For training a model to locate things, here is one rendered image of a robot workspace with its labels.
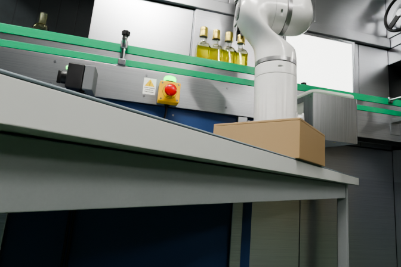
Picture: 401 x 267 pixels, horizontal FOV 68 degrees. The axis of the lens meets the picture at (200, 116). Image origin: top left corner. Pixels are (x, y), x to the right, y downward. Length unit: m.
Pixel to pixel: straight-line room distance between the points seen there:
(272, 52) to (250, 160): 0.45
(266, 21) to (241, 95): 0.34
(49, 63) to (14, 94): 0.88
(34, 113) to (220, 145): 0.25
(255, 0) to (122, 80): 0.51
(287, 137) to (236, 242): 0.53
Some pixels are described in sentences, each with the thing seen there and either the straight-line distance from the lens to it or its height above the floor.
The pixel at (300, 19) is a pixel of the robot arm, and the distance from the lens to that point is 0.96.
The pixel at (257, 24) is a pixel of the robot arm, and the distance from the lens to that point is 0.89.
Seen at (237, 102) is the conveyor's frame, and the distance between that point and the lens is 1.12.
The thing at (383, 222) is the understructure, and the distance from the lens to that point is 1.86.
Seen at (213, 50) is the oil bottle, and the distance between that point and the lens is 1.30.
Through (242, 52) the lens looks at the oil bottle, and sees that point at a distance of 1.33.
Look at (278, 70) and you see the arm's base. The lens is 0.84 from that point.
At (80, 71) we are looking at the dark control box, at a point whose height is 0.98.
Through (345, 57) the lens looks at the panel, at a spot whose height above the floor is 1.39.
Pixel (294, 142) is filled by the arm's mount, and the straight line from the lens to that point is 0.69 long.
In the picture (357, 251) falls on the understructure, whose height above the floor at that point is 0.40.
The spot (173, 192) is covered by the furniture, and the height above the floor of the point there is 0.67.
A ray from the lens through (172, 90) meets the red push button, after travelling 0.96.
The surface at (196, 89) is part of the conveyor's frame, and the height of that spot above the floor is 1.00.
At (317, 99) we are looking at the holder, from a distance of 1.06.
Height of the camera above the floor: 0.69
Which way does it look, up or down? 11 degrees up
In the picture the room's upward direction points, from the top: 5 degrees clockwise
